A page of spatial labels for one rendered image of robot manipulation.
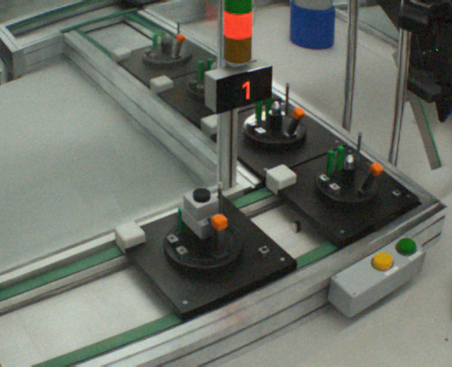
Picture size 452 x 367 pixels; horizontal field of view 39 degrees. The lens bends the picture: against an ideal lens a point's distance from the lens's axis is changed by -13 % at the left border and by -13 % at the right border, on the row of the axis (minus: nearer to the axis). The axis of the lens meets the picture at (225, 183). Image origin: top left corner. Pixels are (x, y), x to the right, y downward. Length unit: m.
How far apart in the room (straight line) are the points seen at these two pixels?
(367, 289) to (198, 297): 0.30
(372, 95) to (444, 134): 0.54
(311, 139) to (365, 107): 0.42
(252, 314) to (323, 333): 0.17
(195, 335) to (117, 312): 0.17
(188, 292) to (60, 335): 0.25
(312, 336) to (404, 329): 0.19
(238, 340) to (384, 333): 0.29
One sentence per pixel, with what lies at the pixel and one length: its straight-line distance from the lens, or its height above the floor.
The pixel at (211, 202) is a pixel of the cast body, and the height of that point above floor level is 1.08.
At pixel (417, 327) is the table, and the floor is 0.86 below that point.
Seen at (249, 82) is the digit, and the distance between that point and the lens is 1.26.
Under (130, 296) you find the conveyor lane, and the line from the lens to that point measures 1.26.
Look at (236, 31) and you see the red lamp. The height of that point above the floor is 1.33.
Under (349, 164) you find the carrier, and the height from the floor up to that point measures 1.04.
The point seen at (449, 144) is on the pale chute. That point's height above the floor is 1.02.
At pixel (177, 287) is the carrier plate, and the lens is 1.19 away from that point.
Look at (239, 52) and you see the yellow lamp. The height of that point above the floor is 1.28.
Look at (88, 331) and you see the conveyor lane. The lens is 1.20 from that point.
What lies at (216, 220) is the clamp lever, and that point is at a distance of 1.16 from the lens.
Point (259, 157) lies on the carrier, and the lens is 1.50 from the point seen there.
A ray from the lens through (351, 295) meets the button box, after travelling 1.21.
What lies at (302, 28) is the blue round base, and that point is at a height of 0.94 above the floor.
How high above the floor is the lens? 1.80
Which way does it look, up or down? 36 degrees down
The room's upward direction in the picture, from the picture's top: 1 degrees clockwise
